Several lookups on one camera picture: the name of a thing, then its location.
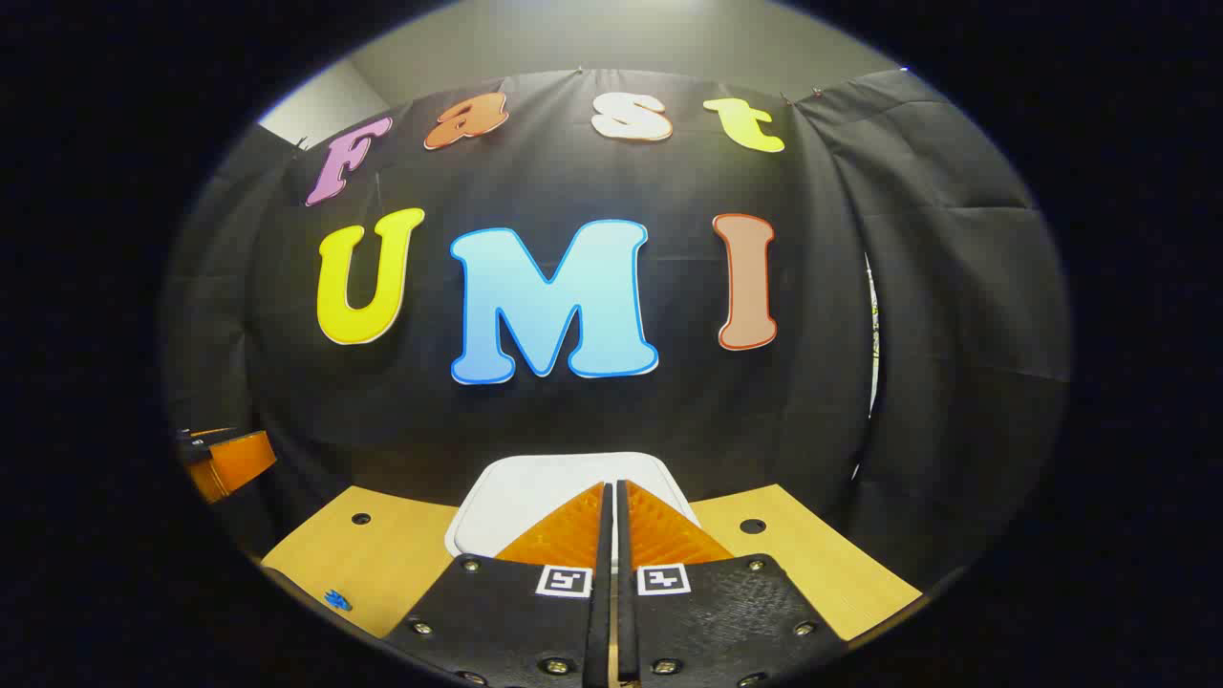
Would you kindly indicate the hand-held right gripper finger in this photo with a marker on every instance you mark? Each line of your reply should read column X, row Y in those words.
column 604, row 573
column 623, row 573

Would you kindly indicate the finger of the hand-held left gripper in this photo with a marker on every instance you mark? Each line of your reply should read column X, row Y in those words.
column 239, row 461
column 205, row 435

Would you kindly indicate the white desktop garbage bin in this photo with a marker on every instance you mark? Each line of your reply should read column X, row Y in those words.
column 535, row 497

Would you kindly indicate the blue paper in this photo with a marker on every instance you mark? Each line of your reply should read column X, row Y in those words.
column 336, row 600

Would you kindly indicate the wooden desktop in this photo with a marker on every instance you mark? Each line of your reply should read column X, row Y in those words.
column 382, row 554

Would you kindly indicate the black backdrop cloth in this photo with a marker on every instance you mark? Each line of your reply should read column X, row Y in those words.
column 669, row 411

